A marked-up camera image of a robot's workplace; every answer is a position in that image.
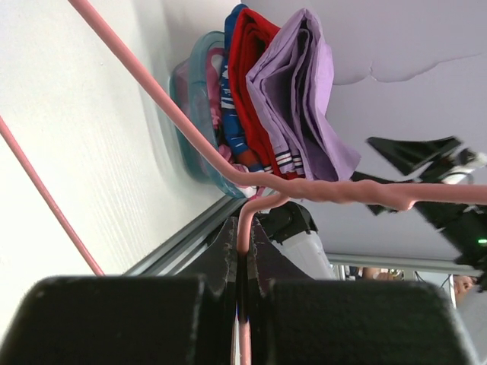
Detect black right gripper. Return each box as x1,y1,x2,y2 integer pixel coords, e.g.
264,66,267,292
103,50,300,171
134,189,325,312
349,135,487,267

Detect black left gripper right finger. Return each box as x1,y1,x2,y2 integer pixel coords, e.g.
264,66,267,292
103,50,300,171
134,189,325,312
247,221,479,364

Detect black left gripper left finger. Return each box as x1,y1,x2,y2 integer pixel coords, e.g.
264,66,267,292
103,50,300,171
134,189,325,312
7,217,237,364

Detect pink wire hanger with trousers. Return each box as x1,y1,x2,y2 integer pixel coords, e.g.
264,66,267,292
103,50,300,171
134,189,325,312
0,0,487,365

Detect purple trousers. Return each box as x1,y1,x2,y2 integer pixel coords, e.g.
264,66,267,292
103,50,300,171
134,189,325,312
259,8,361,182

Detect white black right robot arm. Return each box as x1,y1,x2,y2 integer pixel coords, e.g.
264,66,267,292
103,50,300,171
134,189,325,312
260,136,486,278

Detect colourful clothes in basin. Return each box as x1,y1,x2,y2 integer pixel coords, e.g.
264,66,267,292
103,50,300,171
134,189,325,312
205,4,275,201

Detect red folded cloth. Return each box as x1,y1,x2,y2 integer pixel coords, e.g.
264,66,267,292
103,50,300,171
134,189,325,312
228,7,308,180

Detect teal plastic basin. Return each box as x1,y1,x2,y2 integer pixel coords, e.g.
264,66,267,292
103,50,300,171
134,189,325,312
170,31,256,198

